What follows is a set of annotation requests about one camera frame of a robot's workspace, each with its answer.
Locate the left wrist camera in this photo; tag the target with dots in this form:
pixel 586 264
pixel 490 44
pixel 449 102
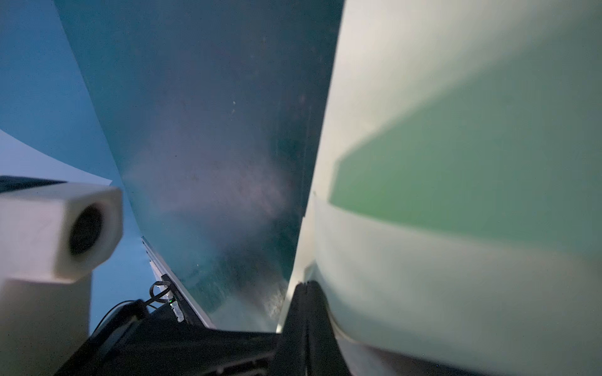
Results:
pixel 53 235

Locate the aluminium front rail platform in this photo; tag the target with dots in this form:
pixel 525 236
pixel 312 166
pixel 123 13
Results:
pixel 169 291

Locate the light green paper sheet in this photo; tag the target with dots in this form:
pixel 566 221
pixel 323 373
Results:
pixel 455 209

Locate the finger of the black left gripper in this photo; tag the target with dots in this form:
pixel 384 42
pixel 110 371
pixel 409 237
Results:
pixel 134 341

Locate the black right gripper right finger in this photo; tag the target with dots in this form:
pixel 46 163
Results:
pixel 324 355

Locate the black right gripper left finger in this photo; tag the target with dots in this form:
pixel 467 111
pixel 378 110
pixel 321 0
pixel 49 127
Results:
pixel 290 357

